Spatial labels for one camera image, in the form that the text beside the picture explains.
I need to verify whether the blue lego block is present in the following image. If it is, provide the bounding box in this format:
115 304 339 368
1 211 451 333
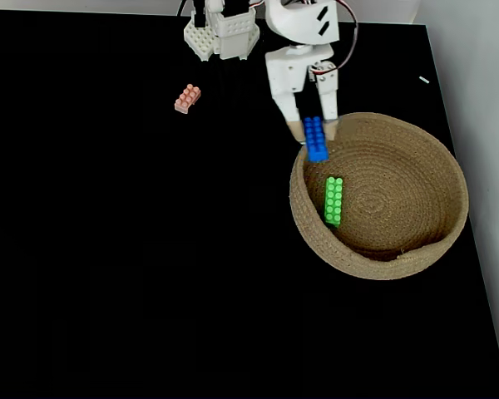
302 116 330 163

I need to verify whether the green lego block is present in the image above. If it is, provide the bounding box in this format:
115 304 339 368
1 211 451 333
324 176 344 229

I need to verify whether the pink lego block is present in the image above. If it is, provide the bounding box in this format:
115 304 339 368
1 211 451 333
174 83 202 115

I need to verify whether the woven jute basket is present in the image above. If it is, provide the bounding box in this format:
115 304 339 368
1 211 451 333
289 111 470 281

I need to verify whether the red and white servo cable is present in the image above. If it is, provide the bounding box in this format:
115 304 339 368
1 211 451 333
309 0 360 78

